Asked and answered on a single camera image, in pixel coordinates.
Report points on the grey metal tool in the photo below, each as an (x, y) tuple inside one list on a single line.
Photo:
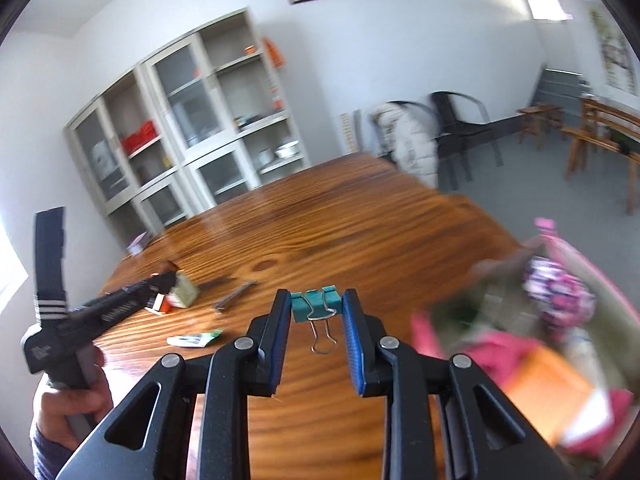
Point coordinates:
[(235, 295)]

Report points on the red items on shelf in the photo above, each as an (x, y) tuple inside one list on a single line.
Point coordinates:
[(141, 137)]

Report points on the hanging scroll painting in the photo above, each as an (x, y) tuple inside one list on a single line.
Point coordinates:
[(615, 50)]

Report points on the small clutter on shelf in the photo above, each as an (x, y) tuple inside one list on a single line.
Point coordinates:
[(247, 121)]

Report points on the white bowl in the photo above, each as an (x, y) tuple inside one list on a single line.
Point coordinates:
[(287, 150)]

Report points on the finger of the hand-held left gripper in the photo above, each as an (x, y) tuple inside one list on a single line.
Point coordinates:
[(162, 285)]

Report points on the white puffer jacket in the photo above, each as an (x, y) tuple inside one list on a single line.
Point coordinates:
[(410, 145)]

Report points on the orange bottle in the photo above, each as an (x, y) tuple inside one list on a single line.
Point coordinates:
[(275, 97)]

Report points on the beige box green top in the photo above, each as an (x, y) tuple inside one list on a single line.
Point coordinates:
[(186, 290)]

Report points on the black metal chair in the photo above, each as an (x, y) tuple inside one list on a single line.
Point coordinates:
[(382, 125), (460, 120)]

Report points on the white sachet green end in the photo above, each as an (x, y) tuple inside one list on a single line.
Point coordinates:
[(195, 339)]

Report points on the person's left hand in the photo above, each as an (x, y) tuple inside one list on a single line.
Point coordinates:
[(52, 415)]

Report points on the notched wooden stick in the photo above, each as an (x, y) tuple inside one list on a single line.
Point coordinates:
[(348, 132)]

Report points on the wooden chair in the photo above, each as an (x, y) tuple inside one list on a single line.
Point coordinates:
[(615, 115)]

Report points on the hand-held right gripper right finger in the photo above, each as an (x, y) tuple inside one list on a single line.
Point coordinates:
[(351, 345)]

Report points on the leopard print sock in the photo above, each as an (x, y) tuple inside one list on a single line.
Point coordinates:
[(560, 290)]

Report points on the dark stick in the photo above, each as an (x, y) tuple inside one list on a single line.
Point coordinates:
[(357, 130)]

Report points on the small purple box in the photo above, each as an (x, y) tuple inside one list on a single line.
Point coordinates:
[(139, 244)]

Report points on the white cup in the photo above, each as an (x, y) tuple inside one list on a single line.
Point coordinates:
[(265, 156)]

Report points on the grey stairs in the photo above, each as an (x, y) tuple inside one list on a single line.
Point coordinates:
[(557, 87)]

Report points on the small green binder clip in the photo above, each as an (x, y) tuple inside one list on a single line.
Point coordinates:
[(315, 305)]

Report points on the orange box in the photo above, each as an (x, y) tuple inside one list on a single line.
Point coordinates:
[(555, 395)]

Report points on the orange hanging paper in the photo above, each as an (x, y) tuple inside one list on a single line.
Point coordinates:
[(274, 52)]

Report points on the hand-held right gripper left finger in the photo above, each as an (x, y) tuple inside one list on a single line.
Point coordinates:
[(281, 345)]

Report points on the bright large window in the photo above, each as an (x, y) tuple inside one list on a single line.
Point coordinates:
[(12, 260)]

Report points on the white appliance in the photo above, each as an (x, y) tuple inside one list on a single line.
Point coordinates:
[(106, 160)]

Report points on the person's left forearm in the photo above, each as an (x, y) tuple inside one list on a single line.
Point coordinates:
[(47, 460)]

